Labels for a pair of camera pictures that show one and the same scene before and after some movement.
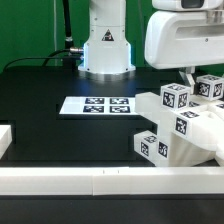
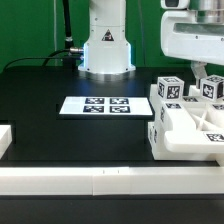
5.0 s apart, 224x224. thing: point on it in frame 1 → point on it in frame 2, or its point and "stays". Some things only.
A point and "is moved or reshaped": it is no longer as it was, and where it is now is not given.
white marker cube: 210,87 stays
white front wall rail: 105,181 stays
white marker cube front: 175,96 is moved or reshaped
